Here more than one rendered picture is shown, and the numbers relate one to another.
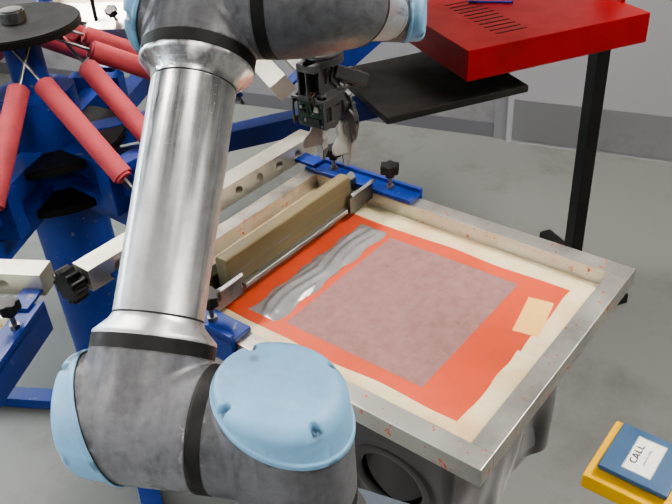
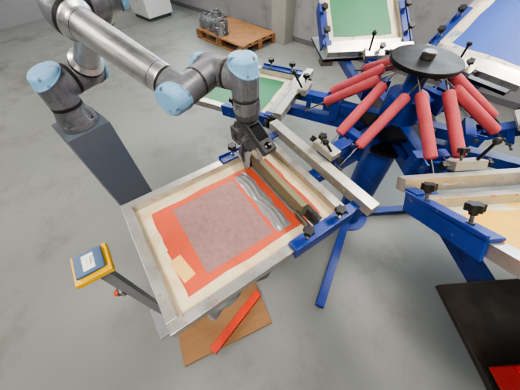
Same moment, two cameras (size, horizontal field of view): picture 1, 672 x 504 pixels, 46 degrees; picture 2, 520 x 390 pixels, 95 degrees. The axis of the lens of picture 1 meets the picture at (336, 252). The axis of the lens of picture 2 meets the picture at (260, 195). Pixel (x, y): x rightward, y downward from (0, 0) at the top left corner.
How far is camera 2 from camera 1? 1.59 m
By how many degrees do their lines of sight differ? 72
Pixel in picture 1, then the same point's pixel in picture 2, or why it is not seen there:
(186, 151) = not seen: hidden behind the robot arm
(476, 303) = (204, 248)
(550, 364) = (141, 249)
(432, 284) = (227, 236)
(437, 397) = (165, 213)
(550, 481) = (266, 376)
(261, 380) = (44, 66)
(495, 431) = (129, 216)
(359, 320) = (219, 202)
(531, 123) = not seen: outside the picture
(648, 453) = (87, 264)
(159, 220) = not seen: hidden behind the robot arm
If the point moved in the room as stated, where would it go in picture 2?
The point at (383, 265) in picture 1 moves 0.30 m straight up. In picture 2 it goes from (251, 221) to (247, 173)
